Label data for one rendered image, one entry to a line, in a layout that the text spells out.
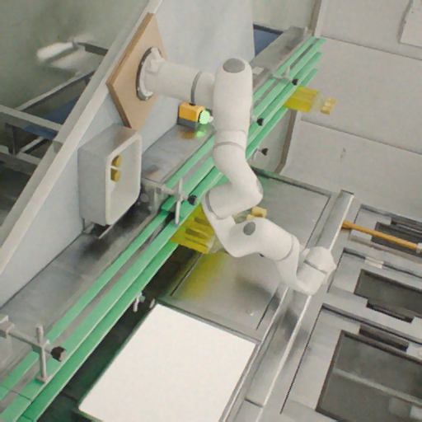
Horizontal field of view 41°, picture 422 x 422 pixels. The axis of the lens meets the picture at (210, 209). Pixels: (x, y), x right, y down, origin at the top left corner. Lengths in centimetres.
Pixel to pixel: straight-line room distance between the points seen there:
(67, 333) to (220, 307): 51
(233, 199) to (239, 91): 27
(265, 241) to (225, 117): 32
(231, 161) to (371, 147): 671
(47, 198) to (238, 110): 52
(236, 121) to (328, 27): 625
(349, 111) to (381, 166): 91
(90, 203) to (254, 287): 59
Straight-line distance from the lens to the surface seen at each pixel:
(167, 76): 160
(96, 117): 152
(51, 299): 144
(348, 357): 173
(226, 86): 144
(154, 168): 174
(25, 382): 131
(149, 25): 161
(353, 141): 805
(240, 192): 136
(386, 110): 781
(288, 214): 219
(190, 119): 199
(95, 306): 145
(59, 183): 145
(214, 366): 155
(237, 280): 179
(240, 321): 167
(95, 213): 156
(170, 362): 154
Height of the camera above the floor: 149
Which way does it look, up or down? 15 degrees down
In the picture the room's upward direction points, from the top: 109 degrees clockwise
